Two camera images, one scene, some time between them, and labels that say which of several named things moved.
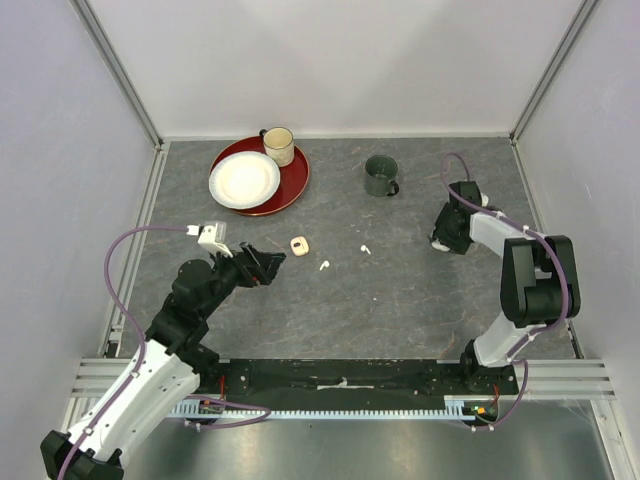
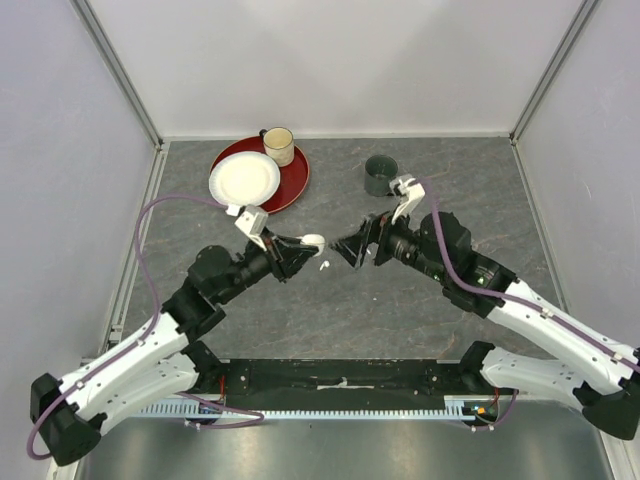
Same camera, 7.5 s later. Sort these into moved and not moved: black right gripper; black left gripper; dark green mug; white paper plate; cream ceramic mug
Moved: black right gripper; black left gripper
Not moved: cream ceramic mug; dark green mug; white paper plate
